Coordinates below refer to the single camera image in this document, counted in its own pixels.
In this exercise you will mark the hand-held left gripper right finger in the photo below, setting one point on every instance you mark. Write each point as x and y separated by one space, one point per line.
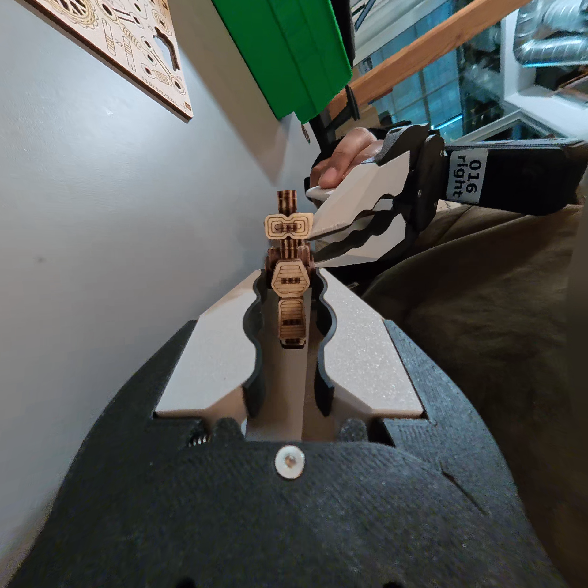
367 358

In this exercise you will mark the person's olive trousers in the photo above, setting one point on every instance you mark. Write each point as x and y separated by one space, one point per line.
496 367

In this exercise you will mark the person's right hand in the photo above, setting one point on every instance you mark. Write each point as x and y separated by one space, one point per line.
344 154

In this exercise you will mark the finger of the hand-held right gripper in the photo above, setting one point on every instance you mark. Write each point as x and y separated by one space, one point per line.
367 193
381 241

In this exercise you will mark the small wooden puzzle model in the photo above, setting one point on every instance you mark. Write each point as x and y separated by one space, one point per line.
287 280

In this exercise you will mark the silver ventilation duct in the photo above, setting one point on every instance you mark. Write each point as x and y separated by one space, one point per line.
551 32

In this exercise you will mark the laser-cut wooden puzzle sheet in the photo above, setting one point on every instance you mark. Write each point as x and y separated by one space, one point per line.
138 50

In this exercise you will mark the wooden railing beam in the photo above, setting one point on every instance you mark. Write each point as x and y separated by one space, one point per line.
427 41

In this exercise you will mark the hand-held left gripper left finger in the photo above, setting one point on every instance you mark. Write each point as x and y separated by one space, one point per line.
206 363

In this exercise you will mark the small round metal fitting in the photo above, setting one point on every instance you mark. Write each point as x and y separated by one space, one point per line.
305 131

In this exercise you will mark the green plastic bin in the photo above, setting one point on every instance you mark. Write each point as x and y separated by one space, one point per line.
294 50

